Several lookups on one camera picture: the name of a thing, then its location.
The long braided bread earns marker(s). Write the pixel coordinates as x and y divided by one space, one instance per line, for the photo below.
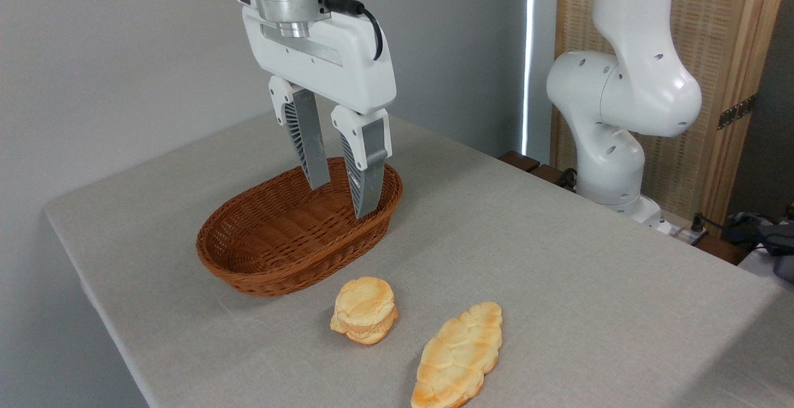
459 358

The vertical white light strip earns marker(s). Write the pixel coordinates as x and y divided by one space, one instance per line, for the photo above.
528 54

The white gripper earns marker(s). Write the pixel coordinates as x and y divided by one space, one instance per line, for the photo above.
335 67

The metal screen hinge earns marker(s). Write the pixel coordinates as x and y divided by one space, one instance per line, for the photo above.
737 111

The white power strip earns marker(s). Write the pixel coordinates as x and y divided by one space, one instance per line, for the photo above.
679 231

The round layered bread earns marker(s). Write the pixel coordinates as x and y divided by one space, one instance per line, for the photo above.
365 309

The dark grey bag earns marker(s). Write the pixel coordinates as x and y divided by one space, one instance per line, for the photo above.
766 234

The grey tablecloth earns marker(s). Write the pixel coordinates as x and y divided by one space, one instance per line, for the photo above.
558 271

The brown wicker basket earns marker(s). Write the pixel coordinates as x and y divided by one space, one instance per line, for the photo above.
279 234

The wooden rattan folding screen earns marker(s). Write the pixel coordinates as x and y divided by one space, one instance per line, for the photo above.
713 23

